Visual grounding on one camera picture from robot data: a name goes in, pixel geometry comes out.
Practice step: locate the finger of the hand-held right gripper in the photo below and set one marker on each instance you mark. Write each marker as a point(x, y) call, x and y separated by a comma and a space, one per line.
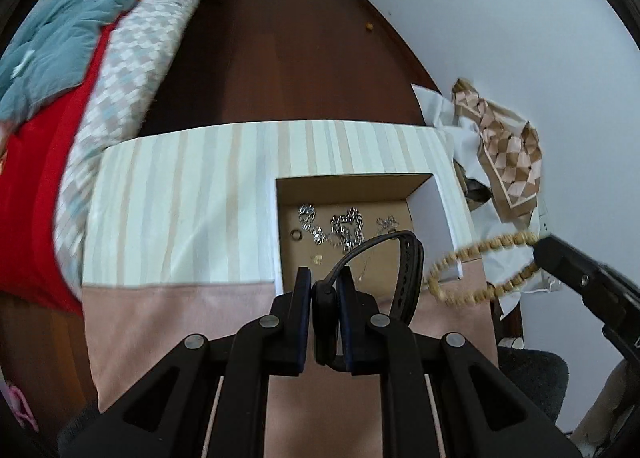
point(575, 273)

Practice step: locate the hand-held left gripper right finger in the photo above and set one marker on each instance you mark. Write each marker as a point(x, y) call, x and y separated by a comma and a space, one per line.
point(348, 328)

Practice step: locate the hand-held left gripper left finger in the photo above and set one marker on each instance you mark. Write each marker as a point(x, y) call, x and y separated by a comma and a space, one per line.
point(301, 323)

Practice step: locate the black wristband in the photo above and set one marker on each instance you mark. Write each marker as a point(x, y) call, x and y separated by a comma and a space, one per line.
point(322, 308)

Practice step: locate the small silver earring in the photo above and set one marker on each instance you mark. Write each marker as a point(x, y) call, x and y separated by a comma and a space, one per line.
point(316, 259)

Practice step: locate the cardboard box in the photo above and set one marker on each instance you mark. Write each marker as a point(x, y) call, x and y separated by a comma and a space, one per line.
point(430, 208)

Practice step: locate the person's right forearm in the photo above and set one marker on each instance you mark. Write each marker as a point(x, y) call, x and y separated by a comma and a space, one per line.
point(612, 398)

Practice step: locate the dark fleece pants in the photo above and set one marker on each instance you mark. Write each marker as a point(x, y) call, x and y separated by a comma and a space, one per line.
point(535, 378)

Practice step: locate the brown patterned scarf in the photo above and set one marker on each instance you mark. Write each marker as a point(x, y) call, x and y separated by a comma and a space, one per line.
point(510, 157)

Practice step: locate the pink and striped mat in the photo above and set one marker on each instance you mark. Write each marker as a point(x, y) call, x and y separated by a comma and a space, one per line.
point(175, 198)

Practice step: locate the bed with colourful blankets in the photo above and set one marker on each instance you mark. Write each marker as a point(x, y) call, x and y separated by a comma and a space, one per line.
point(40, 198)

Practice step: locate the checkered quilt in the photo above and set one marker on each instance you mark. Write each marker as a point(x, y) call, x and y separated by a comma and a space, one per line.
point(130, 67)

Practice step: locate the white fabric tag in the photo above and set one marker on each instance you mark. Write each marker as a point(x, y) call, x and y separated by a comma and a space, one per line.
point(22, 66)

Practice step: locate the bed with red blanket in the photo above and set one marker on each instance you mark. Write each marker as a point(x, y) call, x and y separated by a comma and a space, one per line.
point(60, 27)

